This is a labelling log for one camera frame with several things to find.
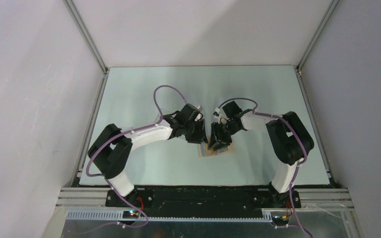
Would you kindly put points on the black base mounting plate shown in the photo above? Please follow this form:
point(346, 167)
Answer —
point(205, 201)

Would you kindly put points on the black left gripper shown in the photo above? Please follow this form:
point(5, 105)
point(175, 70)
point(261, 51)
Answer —
point(200, 137)

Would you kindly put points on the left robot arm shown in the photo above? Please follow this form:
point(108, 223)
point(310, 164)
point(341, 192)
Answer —
point(111, 150)

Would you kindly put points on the blue credit card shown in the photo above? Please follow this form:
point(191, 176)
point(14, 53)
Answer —
point(205, 152)

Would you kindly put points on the right aluminium frame post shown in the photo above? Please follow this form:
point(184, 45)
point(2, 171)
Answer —
point(318, 32)

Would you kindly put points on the aluminium frame post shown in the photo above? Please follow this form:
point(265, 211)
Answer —
point(318, 32)
point(88, 39)

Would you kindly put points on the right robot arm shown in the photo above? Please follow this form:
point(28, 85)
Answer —
point(289, 137)

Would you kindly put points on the left aluminium frame post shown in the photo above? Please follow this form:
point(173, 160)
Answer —
point(88, 39)

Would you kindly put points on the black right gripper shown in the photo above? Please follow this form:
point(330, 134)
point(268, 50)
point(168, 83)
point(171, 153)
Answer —
point(216, 141)

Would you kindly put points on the beige leather card holder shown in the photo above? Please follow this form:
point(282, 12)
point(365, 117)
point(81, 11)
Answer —
point(229, 151)

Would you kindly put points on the grey slotted cable duct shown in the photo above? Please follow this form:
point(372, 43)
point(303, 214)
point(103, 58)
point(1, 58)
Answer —
point(121, 215)

